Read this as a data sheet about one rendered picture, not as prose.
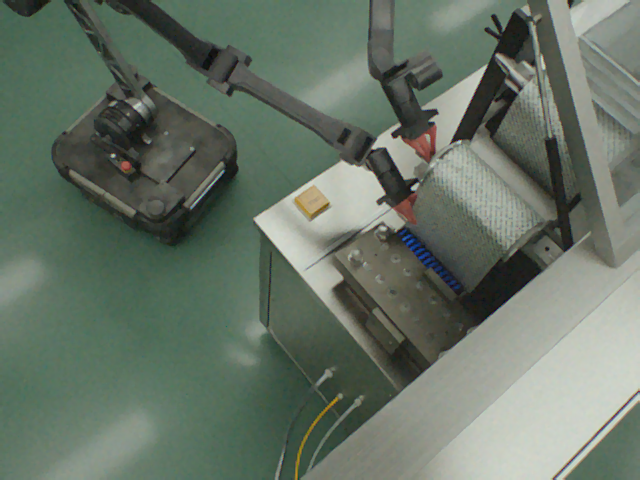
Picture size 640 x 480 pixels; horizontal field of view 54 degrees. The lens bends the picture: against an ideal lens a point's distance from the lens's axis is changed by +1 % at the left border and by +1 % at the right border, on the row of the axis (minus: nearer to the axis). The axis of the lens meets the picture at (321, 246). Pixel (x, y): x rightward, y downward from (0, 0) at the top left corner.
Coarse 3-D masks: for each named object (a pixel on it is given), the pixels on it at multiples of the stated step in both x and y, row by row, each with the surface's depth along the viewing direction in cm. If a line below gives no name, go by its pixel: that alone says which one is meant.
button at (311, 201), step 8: (304, 192) 173; (312, 192) 173; (320, 192) 173; (296, 200) 173; (304, 200) 172; (312, 200) 172; (320, 200) 172; (328, 200) 172; (304, 208) 171; (312, 208) 171; (320, 208) 172; (312, 216) 172
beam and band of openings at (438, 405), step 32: (576, 256) 88; (544, 288) 86; (576, 288) 86; (608, 288) 86; (512, 320) 83; (544, 320) 84; (576, 320) 84; (448, 352) 81; (480, 352) 81; (512, 352) 81; (544, 352) 82; (416, 384) 78; (448, 384) 79; (480, 384) 79; (512, 384) 80; (384, 416) 76; (416, 416) 77; (448, 416) 77; (352, 448) 74; (384, 448) 75; (416, 448) 75
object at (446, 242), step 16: (416, 208) 150; (432, 208) 144; (416, 224) 154; (432, 224) 148; (448, 224) 142; (432, 240) 152; (448, 240) 146; (464, 240) 141; (432, 256) 157; (448, 256) 151; (464, 256) 145; (480, 256) 139; (464, 272) 149; (480, 272) 143; (464, 288) 153
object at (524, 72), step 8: (520, 64) 141; (528, 64) 141; (512, 72) 141; (520, 72) 140; (528, 72) 140; (512, 80) 142; (520, 80) 141; (528, 80) 140; (512, 88) 144; (520, 88) 141
